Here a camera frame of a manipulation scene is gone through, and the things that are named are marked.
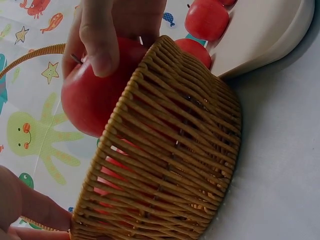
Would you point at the person's right hand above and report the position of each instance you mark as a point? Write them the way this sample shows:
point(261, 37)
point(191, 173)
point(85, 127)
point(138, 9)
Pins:
point(130, 17)

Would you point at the person's left hand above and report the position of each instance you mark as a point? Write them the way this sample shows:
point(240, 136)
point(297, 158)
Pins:
point(22, 207)

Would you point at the red apple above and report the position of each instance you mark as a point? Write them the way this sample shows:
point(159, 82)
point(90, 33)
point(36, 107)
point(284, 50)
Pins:
point(197, 51)
point(206, 20)
point(111, 172)
point(228, 2)
point(87, 100)

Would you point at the white tray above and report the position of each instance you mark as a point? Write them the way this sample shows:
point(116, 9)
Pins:
point(262, 35)

